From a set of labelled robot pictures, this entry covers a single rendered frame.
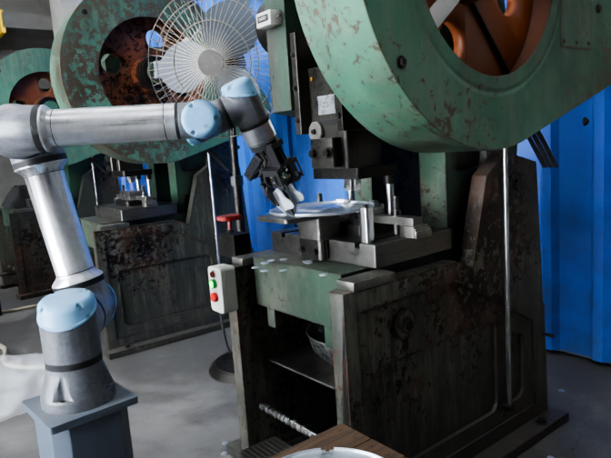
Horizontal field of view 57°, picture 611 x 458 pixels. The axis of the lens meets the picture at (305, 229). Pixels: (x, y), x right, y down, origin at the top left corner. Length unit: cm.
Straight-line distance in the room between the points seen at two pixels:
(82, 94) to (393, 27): 179
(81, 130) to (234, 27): 115
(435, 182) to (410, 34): 63
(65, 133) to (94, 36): 151
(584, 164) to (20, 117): 199
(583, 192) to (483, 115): 126
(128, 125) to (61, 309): 40
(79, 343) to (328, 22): 81
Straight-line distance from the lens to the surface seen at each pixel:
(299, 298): 153
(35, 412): 136
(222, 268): 165
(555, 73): 156
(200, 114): 117
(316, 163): 158
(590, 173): 248
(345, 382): 137
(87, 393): 130
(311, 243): 154
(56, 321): 127
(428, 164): 167
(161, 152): 275
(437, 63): 118
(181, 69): 232
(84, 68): 268
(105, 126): 122
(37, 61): 444
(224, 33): 233
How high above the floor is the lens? 96
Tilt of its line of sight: 9 degrees down
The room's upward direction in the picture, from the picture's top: 4 degrees counter-clockwise
